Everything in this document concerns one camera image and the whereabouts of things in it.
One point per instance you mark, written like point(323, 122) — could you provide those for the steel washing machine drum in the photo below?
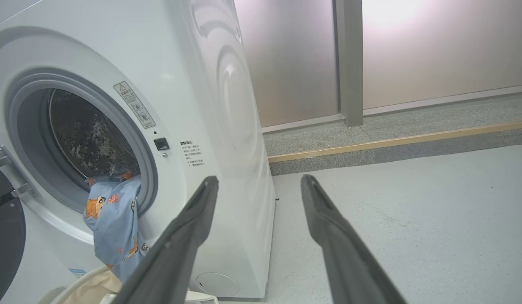
point(83, 131)

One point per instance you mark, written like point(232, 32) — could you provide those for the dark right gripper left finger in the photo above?
point(176, 249)

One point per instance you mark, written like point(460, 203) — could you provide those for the printed text notice label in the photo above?
point(192, 154)

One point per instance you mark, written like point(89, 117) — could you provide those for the white washing machine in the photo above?
point(202, 84)

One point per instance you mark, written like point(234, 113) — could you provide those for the metal door hinge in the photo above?
point(12, 169)

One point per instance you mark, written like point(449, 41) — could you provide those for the grey warning sticker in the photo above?
point(135, 105)

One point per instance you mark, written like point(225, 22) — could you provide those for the black door latch socket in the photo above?
point(161, 144)

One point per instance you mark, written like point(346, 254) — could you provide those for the cream canvas laundry basket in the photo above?
point(92, 287)

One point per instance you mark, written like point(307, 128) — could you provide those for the grey metal wall post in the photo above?
point(349, 63)

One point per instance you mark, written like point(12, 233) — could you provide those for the round glass washing machine door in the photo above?
point(5, 236)

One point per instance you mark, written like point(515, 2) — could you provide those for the blue cartoon print garment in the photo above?
point(115, 223)

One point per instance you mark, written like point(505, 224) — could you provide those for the blue white energy label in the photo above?
point(77, 273)

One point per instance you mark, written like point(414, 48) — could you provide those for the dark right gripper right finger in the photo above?
point(341, 253)

